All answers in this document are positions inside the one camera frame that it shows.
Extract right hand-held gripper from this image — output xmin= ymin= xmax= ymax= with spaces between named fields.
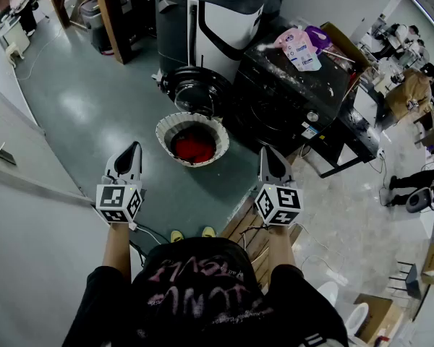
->
xmin=254 ymin=145 xmax=305 ymax=228

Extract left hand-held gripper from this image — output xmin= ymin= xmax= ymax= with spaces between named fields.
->
xmin=93 ymin=141 xmax=145 ymax=226

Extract white laundry basket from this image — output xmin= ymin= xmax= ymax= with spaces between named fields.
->
xmin=155 ymin=112 xmax=231 ymax=168

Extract red clothes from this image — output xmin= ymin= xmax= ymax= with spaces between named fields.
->
xmin=170 ymin=128 xmax=217 ymax=164

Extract black washing machine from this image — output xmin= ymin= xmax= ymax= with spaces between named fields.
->
xmin=158 ymin=34 xmax=354 ymax=155

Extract person's left forearm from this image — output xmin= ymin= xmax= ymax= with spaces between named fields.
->
xmin=101 ymin=223 xmax=132 ymax=285

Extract person's right forearm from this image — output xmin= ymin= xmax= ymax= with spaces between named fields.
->
xmin=267 ymin=224 xmax=297 ymax=278

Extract large grey white machine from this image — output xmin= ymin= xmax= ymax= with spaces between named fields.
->
xmin=148 ymin=0 xmax=289 ymax=86

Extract wooden pallet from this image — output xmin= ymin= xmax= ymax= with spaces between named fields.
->
xmin=220 ymin=189 xmax=303 ymax=292

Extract black metal table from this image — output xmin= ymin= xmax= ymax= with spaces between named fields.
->
xmin=320 ymin=85 xmax=383 ymax=179

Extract pink detergent pouch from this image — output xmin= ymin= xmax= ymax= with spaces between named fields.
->
xmin=273 ymin=25 xmax=323 ymax=72

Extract thin wooden stick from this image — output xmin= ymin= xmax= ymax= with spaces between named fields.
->
xmin=323 ymin=51 xmax=356 ymax=64

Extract white domed appliance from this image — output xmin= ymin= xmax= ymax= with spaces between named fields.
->
xmin=316 ymin=281 xmax=339 ymax=307

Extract purple detergent pouch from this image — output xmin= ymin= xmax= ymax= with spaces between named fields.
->
xmin=303 ymin=25 xmax=332 ymax=52

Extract open brown cardboard box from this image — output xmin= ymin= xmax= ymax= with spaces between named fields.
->
xmin=320 ymin=20 xmax=372 ymax=86

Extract brown wooden beam structure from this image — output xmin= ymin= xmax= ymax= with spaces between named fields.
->
xmin=45 ymin=0 xmax=131 ymax=65

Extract grey round device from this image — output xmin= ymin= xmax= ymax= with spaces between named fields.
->
xmin=406 ymin=187 xmax=434 ymax=215

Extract grey trash bin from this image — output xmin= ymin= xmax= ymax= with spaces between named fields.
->
xmin=80 ymin=0 xmax=113 ymax=56

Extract person's black printed shirt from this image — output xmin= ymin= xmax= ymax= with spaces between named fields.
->
xmin=63 ymin=236 xmax=350 ymax=347

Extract white stool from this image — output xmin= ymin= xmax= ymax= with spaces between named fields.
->
xmin=5 ymin=43 xmax=25 ymax=68

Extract white desk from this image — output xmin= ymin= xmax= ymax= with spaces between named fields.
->
xmin=0 ymin=14 xmax=32 ymax=56

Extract black metal chair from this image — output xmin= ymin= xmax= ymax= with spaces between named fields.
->
xmin=388 ymin=260 xmax=420 ymax=299

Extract large brown cardboard box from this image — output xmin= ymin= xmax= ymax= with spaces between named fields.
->
xmin=354 ymin=294 xmax=404 ymax=345

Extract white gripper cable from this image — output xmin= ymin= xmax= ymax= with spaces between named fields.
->
xmin=128 ymin=222 xmax=171 ymax=245

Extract white ring-shaped appliance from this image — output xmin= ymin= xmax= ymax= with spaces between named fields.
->
xmin=345 ymin=301 xmax=370 ymax=339

